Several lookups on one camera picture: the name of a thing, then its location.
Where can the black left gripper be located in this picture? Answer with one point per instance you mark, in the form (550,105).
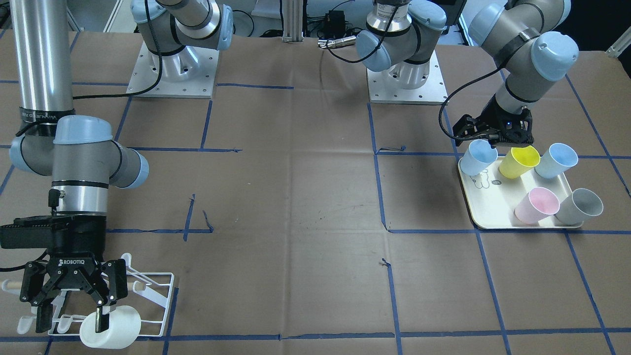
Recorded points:
(493,119)

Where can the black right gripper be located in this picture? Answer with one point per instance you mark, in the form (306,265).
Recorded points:
(75,249)

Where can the light blue cup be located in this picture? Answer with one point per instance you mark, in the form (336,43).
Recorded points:
(558,159)
(479,155)

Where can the white ikea cup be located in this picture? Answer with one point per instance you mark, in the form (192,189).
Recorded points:
(124,328)

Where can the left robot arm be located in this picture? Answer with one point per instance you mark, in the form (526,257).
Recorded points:
(520,36)

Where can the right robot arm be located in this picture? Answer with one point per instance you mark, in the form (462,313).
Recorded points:
(83,159)

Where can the yellow cup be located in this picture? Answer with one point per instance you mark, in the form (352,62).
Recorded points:
(518,161)

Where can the pink cup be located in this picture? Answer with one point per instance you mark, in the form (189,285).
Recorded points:
(539,203)

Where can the grey cup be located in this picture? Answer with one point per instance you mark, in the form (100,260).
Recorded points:
(581,205)

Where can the cream plastic tray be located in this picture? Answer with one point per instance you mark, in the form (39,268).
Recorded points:
(492,198)

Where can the black power adapter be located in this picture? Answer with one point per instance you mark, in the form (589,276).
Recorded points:
(334,21)

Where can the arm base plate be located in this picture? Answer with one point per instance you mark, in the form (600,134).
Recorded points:
(187,74)
(403,84)

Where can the aluminium frame post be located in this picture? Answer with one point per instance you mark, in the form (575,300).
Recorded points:
(292,17)

